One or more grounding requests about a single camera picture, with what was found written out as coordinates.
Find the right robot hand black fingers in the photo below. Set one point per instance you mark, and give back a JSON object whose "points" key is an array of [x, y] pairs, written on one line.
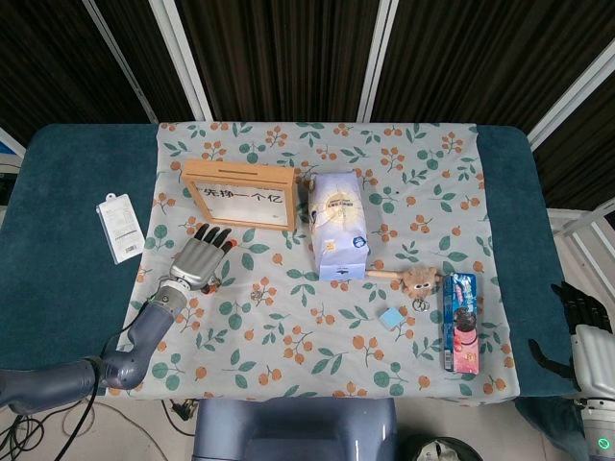
{"points": [[593, 360]]}

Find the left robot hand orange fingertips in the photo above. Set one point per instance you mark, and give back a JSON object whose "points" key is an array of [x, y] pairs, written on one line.
{"points": [[197, 261]]}

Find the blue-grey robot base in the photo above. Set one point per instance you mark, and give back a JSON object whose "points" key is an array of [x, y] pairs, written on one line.
{"points": [[293, 432]]}

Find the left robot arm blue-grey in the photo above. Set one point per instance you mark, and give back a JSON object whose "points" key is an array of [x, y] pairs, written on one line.
{"points": [[144, 331]]}

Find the white flat plastic package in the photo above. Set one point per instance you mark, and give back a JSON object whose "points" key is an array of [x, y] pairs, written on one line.
{"points": [[120, 228]]}

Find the floral leaf print tablecloth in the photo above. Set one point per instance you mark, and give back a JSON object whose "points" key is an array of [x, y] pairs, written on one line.
{"points": [[288, 346]]}

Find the blue pink cookie box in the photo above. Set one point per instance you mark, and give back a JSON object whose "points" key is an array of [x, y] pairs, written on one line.
{"points": [[461, 326]]}

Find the white metal rack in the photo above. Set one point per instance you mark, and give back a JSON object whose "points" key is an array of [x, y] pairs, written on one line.
{"points": [[562, 223]]}

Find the lavender paper flour bag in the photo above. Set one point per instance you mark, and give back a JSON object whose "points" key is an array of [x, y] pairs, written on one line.
{"points": [[338, 225]]}

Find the black power plug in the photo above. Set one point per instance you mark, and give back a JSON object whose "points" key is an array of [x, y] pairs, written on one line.
{"points": [[185, 410]]}

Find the teal velvet table cover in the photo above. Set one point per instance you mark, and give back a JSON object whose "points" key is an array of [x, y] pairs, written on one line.
{"points": [[72, 168]]}

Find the black waste bin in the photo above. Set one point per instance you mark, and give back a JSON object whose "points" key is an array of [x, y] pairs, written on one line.
{"points": [[442, 451]]}

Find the light wooden stick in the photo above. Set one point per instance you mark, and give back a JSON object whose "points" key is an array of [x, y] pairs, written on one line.
{"points": [[384, 274]]}

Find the light blue cube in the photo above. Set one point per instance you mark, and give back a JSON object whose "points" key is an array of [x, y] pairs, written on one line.
{"points": [[390, 319]]}

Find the white blue board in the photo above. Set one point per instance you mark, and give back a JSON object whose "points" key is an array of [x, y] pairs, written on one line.
{"points": [[6, 144]]}

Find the wooden box with characters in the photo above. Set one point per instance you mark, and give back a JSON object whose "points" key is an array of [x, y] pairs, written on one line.
{"points": [[240, 173]]}

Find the white partition frame post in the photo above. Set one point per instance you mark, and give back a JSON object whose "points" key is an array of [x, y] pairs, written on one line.
{"points": [[377, 57], [572, 101], [121, 57], [181, 57]]}

